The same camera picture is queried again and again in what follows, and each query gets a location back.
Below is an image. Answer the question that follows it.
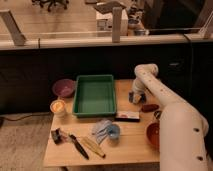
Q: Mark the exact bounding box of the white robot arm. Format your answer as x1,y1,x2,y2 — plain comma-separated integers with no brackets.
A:
132,64,209,171

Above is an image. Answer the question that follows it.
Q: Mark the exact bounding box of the green plastic tray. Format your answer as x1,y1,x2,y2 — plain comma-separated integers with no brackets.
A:
72,75,117,118

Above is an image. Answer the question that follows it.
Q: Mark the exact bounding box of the brown sausage toy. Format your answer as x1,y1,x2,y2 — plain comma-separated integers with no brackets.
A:
141,104,159,113

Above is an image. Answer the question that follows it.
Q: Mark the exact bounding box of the small metal cup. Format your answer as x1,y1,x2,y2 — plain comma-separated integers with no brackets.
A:
154,110,162,120

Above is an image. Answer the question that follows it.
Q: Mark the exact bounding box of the orange bowl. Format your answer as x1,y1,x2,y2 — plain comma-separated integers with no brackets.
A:
146,122,160,150

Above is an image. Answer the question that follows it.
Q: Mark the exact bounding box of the blue measuring cup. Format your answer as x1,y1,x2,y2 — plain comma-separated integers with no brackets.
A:
107,124,120,140

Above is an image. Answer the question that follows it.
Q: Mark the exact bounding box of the light blue cloth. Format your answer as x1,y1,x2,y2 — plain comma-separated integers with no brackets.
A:
92,119,112,144

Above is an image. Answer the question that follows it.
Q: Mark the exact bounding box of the yellow wooden utensil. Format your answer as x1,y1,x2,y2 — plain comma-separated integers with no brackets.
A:
81,137,106,158

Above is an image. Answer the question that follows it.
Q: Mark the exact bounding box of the purple bowl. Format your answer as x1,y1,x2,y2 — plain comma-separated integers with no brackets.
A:
52,79,75,98

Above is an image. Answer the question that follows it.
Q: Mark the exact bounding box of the yellow cup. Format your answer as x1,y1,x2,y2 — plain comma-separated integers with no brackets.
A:
50,100,66,117

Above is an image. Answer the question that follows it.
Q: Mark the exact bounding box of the white cardboard box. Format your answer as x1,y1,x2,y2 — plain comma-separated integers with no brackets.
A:
96,10,128,36

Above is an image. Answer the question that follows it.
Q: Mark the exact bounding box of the small dark clip toy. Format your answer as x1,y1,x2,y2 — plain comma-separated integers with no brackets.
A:
51,129,62,144

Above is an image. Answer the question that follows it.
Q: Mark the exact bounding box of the black office chair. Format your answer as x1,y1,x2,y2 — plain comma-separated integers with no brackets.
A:
31,0,69,12

